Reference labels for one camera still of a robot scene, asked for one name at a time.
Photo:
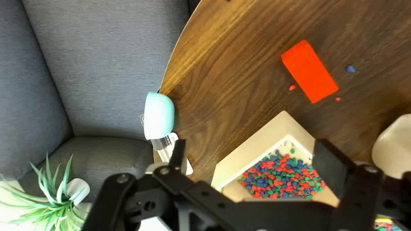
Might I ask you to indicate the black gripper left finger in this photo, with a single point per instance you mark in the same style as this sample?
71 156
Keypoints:
179 159

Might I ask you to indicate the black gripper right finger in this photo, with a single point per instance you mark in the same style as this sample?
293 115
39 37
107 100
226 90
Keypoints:
333 165

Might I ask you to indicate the colourful beads pile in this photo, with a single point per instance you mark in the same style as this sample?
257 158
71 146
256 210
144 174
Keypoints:
281 176

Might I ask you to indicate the teal measuring scoop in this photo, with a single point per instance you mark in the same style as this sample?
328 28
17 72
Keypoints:
158 122

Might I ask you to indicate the white plastic jug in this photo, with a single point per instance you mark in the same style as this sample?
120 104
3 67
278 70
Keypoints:
392 150

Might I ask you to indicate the white square tray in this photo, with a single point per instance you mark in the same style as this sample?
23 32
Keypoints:
281 132

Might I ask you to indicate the blue candy bead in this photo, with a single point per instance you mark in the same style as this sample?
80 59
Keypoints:
351 68

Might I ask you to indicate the round wooden table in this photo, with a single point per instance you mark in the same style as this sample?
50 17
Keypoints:
226 77

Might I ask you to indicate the orange rectangular block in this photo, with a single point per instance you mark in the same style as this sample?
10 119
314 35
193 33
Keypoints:
307 69

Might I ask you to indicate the green potted plant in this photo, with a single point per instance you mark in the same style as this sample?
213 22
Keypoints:
58 206

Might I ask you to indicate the grey sofa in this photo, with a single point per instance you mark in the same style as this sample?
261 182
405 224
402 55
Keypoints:
73 79

